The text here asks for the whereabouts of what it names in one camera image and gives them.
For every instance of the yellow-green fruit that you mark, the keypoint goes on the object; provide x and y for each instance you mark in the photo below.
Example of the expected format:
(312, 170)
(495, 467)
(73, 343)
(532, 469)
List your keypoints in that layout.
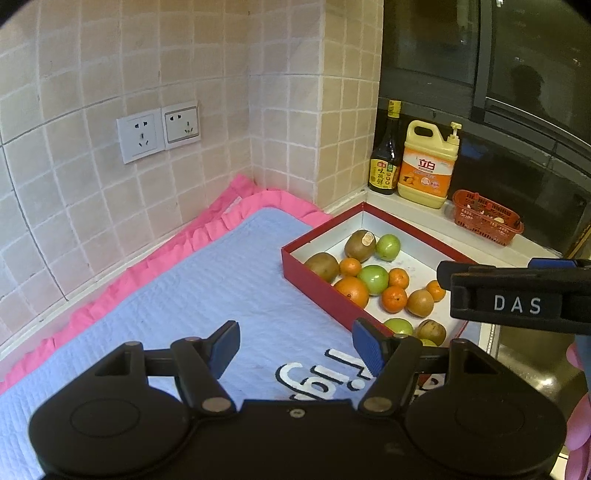
(420, 302)

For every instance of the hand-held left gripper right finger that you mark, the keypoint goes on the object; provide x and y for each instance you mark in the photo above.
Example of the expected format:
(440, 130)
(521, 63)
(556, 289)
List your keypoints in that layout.
(369, 344)

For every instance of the white gold-trimmed wall socket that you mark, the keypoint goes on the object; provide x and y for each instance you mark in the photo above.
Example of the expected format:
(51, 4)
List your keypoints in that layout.
(182, 123)

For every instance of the red plastic basket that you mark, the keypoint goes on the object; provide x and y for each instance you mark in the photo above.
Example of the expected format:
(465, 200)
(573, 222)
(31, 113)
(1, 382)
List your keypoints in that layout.
(487, 219)

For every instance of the large kiwi with sticker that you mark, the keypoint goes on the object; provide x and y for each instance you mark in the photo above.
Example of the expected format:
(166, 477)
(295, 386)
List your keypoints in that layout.
(356, 249)

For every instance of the small tangerine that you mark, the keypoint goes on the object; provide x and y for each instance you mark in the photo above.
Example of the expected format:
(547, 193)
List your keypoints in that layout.
(349, 266)

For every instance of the dark-framed window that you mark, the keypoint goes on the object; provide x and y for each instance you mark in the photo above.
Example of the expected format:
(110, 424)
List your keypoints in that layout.
(429, 37)

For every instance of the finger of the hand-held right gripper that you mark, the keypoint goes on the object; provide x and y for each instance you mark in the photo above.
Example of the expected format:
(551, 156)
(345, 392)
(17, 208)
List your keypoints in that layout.
(461, 267)

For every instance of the large orange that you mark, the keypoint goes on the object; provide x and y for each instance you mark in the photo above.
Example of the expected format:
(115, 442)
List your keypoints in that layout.
(352, 291)

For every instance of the yellow detergent pump bottle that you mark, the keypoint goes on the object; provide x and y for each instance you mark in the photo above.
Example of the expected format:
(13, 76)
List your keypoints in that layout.
(427, 170)

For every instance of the pink ruffled cloth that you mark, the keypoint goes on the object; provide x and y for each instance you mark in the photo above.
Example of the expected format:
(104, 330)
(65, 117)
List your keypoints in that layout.
(240, 194)

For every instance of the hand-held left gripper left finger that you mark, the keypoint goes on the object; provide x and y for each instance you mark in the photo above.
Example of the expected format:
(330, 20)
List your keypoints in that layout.
(226, 344)

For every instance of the dark soy sauce bottle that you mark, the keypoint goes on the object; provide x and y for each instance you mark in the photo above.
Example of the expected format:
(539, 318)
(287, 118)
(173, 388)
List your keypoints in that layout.
(385, 161)

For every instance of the stainless steel sink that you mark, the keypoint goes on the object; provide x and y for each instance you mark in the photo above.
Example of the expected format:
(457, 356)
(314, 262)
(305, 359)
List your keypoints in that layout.
(531, 364)

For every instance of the brown kiwi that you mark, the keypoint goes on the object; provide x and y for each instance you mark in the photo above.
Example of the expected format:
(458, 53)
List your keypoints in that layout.
(431, 330)
(322, 266)

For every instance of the red cardboard box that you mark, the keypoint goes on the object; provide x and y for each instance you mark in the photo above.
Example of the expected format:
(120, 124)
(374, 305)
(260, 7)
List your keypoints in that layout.
(314, 284)

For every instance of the person's right hand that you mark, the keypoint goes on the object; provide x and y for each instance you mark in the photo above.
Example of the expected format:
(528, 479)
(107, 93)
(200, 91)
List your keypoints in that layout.
(579, 429)

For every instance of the blue quilted mat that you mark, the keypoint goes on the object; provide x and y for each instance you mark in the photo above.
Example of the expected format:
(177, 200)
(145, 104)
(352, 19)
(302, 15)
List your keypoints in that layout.
(207, 286)

